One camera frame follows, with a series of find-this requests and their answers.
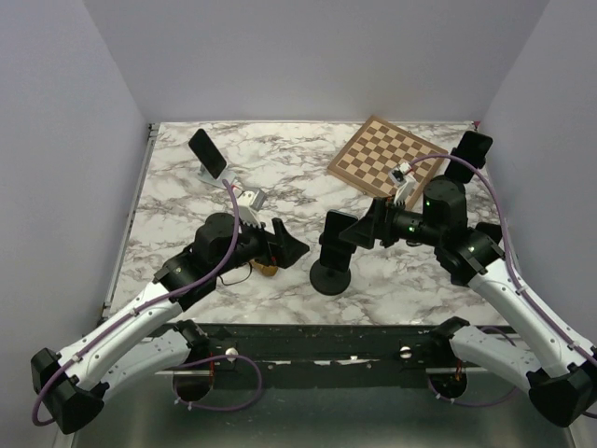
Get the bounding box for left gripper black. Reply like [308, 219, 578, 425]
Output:
[214, 212, 310, 277]

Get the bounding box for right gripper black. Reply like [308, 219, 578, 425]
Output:
[340, 194, 444, 248]

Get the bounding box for teal smartphone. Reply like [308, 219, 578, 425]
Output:
[319, 210, 357, 273]

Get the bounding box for black round-base phone stand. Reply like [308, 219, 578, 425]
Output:
[310, 259, 352, 296]

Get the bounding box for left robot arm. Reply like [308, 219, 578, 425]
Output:
[30, 213, 309, 434]

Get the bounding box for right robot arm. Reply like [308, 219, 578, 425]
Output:
[340, 175, 596, 427]

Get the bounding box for silver phone stand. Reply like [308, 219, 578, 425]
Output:
[198, 163, 237, 189]

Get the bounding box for black folding phone stand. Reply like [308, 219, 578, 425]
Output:
[475, 222, 503, 245]

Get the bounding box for black phone on silver stand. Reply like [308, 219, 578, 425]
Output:
[188, 128, 228, 177]

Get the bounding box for black phone on back stand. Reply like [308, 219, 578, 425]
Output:
[445, 131, 493, 184]

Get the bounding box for wooden chessboard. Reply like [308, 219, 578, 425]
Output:
[327, 116, 448, 209]

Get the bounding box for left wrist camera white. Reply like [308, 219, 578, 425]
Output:
[237, 189, 266, 229]

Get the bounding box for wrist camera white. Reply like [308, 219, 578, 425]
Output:
[388, 162, 416, 204]
[237, 189, 266, 229]

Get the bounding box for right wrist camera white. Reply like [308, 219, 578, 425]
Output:
[388, 162, 416, 204]

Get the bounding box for black front table rail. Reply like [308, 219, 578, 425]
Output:
[152, 320, 473, 397]

